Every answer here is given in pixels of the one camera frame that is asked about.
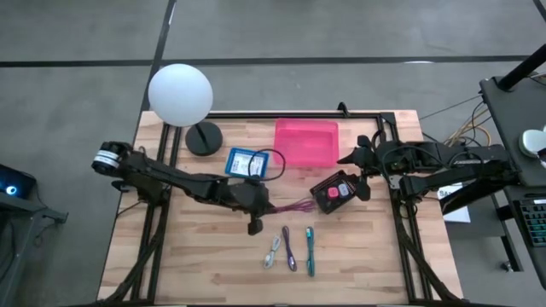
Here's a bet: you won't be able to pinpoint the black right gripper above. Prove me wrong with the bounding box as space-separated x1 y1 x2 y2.
336 135 401 203

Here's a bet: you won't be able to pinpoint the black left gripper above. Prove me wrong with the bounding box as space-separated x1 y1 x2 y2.
229 177 277 237

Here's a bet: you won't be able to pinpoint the white usb cable bundle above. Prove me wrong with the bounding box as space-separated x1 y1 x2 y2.
262 234 282 271

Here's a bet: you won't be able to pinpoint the red braided usb cable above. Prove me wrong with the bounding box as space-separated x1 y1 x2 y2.
271 197 317 215

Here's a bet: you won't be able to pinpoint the teal braided usb cable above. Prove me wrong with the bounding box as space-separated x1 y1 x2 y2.
304 225 317 278

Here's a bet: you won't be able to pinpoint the white printed product box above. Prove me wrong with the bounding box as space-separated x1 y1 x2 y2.
230 152 264 177

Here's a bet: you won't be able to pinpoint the pink translucent plastic bin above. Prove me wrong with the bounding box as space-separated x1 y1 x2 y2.
272 118 341 169

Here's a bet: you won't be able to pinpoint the black mesh plastic basket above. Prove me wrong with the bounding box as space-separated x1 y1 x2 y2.
309 169 364 216

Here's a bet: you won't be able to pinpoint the blue plastic basket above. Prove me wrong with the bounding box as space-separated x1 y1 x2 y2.
224 146 271 180

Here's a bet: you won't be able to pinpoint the white paper sheet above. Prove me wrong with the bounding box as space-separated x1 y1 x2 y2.
436 182 473 224

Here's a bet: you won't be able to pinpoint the white globe table lamp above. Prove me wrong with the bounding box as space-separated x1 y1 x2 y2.
147 62 224 158

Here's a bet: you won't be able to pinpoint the black side table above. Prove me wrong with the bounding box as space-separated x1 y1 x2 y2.
478 73 546 292

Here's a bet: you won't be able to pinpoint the white round object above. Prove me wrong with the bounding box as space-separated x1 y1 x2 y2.
517 127 546 159

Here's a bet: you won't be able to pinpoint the black keyboard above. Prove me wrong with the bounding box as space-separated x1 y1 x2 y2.
517 197 546 249

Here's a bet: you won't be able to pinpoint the black pole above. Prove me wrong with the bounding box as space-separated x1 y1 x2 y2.
496 42 546 93

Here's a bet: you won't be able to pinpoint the grey metal stand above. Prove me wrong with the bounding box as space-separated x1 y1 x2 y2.
0 194 70 307

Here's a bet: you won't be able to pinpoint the black device with blue light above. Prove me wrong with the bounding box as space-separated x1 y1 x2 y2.
0 163 38 200

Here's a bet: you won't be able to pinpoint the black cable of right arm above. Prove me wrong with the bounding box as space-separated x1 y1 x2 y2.
380 143 433 191

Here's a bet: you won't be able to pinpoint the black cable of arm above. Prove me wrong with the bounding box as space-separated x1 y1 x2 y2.
380 143 433 191
247 148 288 183

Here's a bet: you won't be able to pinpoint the purple braided usb cable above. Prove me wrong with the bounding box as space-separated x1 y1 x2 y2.
281 224 299 273

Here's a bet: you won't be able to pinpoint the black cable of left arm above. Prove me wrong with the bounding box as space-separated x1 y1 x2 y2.
247 148 288 183

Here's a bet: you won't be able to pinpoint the black aluminium table frame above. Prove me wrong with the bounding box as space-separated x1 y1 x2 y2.
100 110 464 307

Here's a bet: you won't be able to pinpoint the yellow and black floor cables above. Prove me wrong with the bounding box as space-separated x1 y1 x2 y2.
417 93 492 148

